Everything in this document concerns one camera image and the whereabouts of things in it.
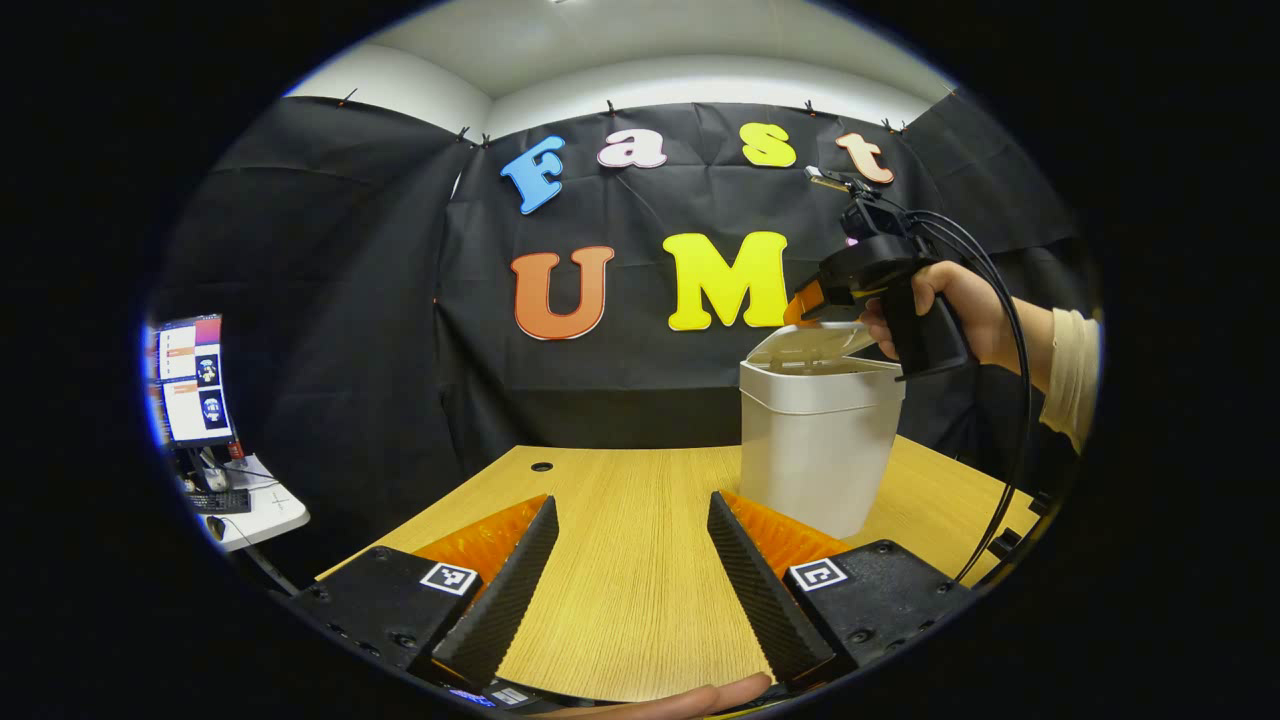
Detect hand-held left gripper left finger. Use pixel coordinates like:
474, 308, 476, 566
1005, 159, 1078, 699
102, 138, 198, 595
290, 493, 561, 696

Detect wooden desktop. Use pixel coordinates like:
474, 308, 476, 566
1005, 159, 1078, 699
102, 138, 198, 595
315, 435, 1041, 704

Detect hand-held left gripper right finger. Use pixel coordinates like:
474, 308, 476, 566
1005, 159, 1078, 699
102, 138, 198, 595
705, 490, 976, 691

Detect computer monitor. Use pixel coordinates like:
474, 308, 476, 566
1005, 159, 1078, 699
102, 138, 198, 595
148, 315, 236, 448

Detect black backdrop cloth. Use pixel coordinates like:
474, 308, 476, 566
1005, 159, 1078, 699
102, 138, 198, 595
150, 95, 1101, 561

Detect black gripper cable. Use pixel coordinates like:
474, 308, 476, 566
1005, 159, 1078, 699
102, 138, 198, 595
900, 208, 1033, 586

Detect white desktop garbage bin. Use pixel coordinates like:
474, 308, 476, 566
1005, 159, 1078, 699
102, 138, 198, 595
738, 320, 907, 539

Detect white side table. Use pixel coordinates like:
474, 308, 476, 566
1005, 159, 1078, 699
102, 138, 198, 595
185, 455, 311, 553

